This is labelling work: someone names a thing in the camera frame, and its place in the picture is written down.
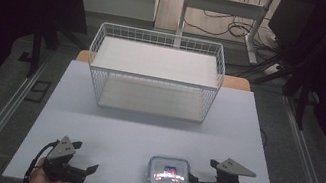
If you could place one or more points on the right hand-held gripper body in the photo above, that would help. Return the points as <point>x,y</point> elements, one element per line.
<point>232,167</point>

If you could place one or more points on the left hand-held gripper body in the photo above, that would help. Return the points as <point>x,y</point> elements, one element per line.
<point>63,150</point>

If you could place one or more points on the clear food container blue lid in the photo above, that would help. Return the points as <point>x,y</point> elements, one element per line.
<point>169,174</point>

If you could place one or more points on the wooden table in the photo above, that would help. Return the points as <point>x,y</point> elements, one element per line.
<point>237,83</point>

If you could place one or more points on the black stand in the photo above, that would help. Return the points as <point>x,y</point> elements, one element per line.
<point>302,95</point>
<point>36,49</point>

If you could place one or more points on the black floor socket frame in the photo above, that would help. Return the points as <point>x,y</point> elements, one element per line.
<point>38,91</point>

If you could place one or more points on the white metal desk frame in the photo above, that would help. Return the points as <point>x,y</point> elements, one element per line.
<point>223,5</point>

